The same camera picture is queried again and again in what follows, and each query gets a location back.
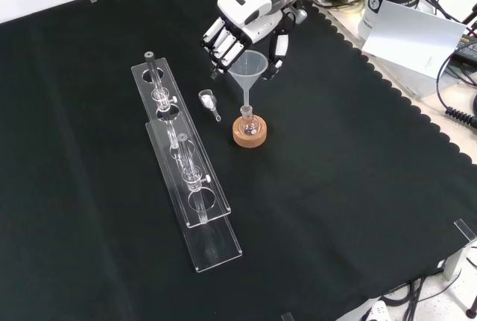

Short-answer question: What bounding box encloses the black power adapter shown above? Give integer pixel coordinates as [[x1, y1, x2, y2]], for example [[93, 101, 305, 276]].
[[456, 33, 477, 60]]

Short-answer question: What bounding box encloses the black coiled cable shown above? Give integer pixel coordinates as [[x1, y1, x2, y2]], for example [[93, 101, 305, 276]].
[[444, 106, 477, 129]]

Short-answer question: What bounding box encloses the glass weighing funnel with powder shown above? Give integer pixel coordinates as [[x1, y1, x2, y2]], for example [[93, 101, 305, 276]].
[[198, 89, 222, 123]]

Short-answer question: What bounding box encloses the translucent plastic funnel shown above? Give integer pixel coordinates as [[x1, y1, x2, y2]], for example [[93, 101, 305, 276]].
[[227, 49, 270, 113]]

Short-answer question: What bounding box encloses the clear acrylic funnel stand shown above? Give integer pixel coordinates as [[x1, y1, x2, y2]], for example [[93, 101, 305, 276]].
[[130, 51, 244, 274]]

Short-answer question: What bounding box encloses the pale white board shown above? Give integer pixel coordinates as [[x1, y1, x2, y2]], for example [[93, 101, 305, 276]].
[[360, 0, 468, 80]]

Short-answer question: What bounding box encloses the glass round-bottom flask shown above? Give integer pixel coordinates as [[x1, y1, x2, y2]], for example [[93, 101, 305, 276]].
[[240, 104, 261, 137]]

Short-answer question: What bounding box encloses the metal table bracket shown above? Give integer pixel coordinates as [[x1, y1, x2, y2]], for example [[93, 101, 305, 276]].
[[444, 218, 477, 281]]

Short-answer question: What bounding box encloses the cork ring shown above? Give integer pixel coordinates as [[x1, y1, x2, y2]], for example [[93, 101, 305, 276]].
[[232, 115, 268, 150]]

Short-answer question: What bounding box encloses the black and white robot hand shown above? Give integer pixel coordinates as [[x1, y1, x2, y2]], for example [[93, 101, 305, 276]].
[[200, 0, 309, 81]]

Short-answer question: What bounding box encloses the white power strip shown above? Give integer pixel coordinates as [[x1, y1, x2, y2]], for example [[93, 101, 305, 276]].
[[363, 299, 390, 321]]

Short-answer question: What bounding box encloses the black cloth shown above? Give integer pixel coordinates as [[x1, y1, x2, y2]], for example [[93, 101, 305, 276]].
[[0, 0, 477, 321]]

